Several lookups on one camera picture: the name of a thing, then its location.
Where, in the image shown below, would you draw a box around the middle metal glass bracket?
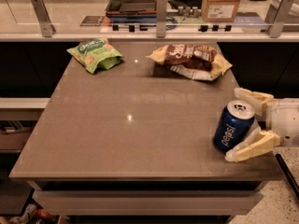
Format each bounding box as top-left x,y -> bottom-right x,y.
156,0 -> 167,38

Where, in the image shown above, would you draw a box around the green rice chip bag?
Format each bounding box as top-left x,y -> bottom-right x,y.
67,37 -> 122,74

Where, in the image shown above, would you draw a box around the snack packets under table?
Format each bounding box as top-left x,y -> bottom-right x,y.
0,203 -> 56,224

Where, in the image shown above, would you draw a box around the dark tray with orange rim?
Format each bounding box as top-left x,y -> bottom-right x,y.
106,0 -> 157,17

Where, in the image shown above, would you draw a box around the brown chip bag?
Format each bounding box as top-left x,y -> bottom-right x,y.
149,44 -> 232,81

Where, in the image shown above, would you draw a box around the blue pepsi can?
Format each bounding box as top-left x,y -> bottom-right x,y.
213,100 -> 255,153

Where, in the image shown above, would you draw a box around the left metal glass bracket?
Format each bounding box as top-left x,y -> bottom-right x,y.
30,0 -> 56,37

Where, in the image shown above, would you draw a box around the cardboard box with label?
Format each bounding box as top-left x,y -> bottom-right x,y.
201,0 -> 240,22

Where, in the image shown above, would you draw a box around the black pole on floor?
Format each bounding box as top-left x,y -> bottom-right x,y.
275,154 -> 299,200

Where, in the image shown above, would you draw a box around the metal glass bracket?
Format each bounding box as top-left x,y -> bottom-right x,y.
156,0 -> 167,38
265,0 -> 295,38
30,0 -> 56,37

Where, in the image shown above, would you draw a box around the grey table drawer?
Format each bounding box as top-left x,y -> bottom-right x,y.
33,190 -> 263,216

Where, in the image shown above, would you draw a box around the right metal glass bracket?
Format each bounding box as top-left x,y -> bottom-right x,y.
265,0 -> 295,38

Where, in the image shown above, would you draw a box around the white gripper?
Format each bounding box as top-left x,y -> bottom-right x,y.
224,87 -> 299,163

